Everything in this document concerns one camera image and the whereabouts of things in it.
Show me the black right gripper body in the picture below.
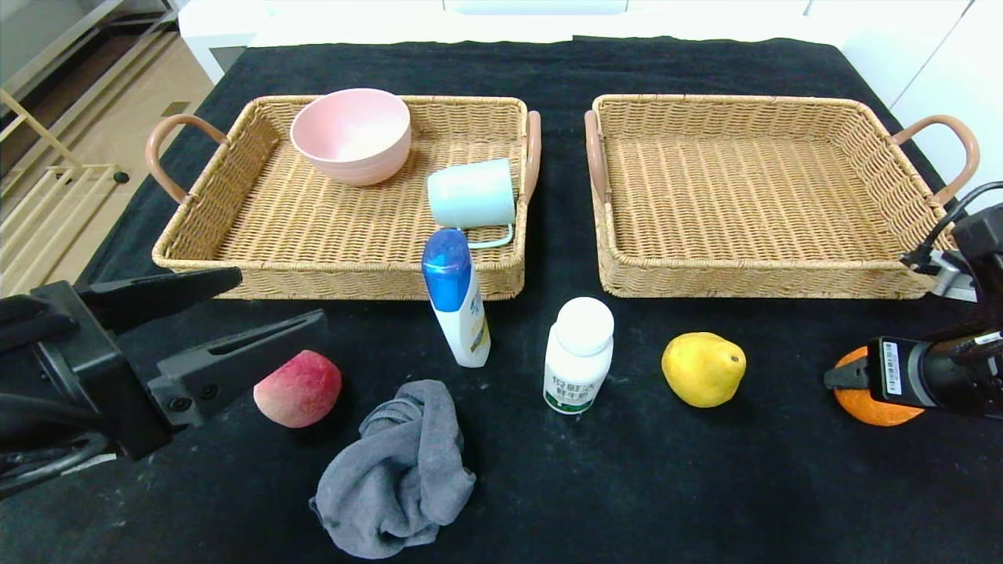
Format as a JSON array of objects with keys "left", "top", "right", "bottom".
[{"left": 866, "top": 335, "right": 984, "bottom": 417}]

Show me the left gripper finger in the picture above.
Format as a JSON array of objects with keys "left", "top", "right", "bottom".
[
  {"left": 146, "top": 308, "right": 329, "bottom": 429},
  {"left": 77, "top": 266, "right": 244, "bottom": 336}
]

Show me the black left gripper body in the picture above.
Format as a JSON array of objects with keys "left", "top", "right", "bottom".
[{"left": 0, "top": 280, "right": 174, "bottom": 461}]

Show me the orange fruit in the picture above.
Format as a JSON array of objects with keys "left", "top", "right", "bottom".
[{"left": 832, "top": 346, "right": 927, "bottom": 428}]

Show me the yellow pear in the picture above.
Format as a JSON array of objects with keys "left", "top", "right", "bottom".
[{"left": 661, "top": 331, "right": 747, "bottom": 409}]

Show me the grey cloth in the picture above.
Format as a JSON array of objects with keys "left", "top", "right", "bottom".
[{"left": 310, "top": 379, "right": 477, "bottom": 559}]

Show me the white milk bottle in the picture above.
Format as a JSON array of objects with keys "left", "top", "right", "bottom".
[{"left": 542, "top": 296, "right": 615, "bottom": 415}]

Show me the red peach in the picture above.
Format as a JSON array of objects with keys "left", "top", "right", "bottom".
[{"left": 253, "top": 349, "right": 343, "bottom": 428}]

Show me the wooden rack on wheels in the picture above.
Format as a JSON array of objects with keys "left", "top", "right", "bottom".
[{"left": 0, "top": 86, "right": 130, "bottom": 298}]

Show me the pink bowl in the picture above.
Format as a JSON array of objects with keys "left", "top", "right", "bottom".
[{"left": 290, "top": 88, "right": 412, "bottom": 187}]

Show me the black tablecloth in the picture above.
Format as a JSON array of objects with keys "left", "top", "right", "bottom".
[{"left": 0, "top": 35, "right": 1003, "bottom": 564}]

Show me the white shampoo bottle blue cap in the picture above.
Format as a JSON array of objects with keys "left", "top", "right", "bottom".
[{"left": 422, "top": 228, "right": 492, "bottom": 369}]

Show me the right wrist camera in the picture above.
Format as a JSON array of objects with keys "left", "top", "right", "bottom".
[{"left": 900, "top": 202, "right": 1003, "bottom": 305}]

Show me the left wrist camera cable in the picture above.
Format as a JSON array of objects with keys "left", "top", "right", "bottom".
[{"left": 0, "top": 432, "right": 118, "bottom": 502}]

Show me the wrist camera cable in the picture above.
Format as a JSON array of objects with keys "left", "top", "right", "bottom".
[
  {"left": 0, "top": 432, "right": 118, "bottom": 502},
  {"left": 913, "top": 180, "right": 1003, "bottom": 263}
]

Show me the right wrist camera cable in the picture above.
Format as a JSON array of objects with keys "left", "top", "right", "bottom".
[{"left": 913, "top": 180, "right": 1003, "bottom": 263}]

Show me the wicker basket with pink handles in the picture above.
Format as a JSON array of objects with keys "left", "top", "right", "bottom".
[
  {"left": 145, "top": 96, "right": 543, "bottom": 302},
  {"left": 584, "top": 94, "right": 980, "bottom": 301}
]

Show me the grey metal shelf frame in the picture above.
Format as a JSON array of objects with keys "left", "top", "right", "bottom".
[{"left": 0, "top": 0, "right": 183, "bottom": 103}]

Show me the pale mint cup with handle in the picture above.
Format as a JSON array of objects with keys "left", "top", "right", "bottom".
[{"left": 427, "top": 158, "right": 518, "bottom": 251}]

